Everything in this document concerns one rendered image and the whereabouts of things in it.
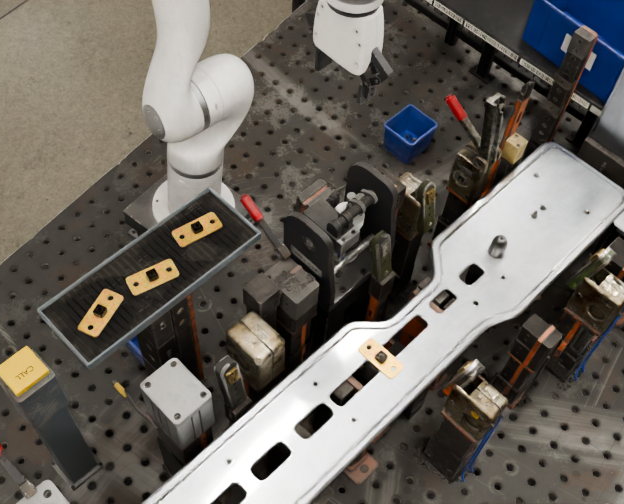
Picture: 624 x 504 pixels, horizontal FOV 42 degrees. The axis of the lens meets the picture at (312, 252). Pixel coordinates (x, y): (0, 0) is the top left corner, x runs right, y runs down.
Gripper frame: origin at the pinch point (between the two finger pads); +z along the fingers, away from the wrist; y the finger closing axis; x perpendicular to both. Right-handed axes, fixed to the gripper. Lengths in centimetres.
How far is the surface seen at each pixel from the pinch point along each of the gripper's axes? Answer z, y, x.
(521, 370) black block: 60, 42, 15
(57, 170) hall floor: 144, -130, 1
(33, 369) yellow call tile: 29, -6, -59
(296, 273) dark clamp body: 37.0, 4.7, -12.8
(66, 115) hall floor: 144, -149, 18
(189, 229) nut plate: 28.4, -10.6, -24.3
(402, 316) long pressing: 44.5, 21.7, -1.2
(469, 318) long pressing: 45, 30, 8
